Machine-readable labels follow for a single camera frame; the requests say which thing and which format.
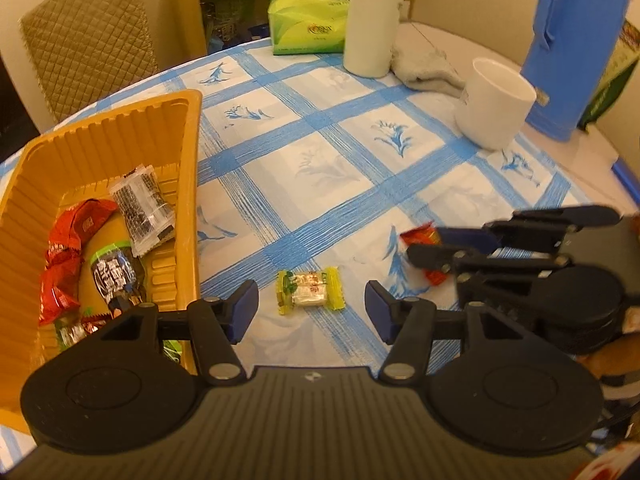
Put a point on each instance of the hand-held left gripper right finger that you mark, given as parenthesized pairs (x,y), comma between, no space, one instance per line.
(377,307)

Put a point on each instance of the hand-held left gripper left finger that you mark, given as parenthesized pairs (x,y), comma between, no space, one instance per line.
(245,305)

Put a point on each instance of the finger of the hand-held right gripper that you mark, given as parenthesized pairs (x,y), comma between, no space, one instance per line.
(465,239)
(435,257)

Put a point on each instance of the large red snack packet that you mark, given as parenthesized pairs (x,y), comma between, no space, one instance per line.
(80,225)
(422,235)

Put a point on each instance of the yellow green candy packet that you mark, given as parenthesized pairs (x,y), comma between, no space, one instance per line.
(310,290)

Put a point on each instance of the clear black snack packet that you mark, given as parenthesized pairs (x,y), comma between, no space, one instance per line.
(140,205)

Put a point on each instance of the small dark green candy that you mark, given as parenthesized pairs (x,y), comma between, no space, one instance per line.
(67,334)

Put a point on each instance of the red twisted candy packet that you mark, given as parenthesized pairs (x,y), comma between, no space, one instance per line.
(57,295)

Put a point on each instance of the orange plastic tray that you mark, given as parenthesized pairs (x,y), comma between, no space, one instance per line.
(100,150)

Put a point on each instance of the white cup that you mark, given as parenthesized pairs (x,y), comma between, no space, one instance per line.
(490,110)

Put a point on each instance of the blue box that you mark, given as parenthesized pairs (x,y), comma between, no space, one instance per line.
(630,172)

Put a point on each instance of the blue white checked tablecloth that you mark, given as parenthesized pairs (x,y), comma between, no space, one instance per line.
(325,160)

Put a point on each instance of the person's red patterned clothing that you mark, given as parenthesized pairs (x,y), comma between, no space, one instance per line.
(610,467)

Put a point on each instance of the grey cloth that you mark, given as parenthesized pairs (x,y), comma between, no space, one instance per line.
(425,72)

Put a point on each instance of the green food bag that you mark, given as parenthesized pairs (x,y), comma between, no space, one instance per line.
(615,85)

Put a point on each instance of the blue thermos jug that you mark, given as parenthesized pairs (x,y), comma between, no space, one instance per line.
(570,50)

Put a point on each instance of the white thermos bottle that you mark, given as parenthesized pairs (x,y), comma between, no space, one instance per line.
(370,25)

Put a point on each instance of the green tissue box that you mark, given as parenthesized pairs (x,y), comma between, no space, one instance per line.
(305,30)

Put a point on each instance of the wooden shelf unit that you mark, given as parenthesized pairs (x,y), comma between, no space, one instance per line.
(187,10)

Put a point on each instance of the quilted beige chair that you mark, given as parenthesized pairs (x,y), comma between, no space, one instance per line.
(85,45)

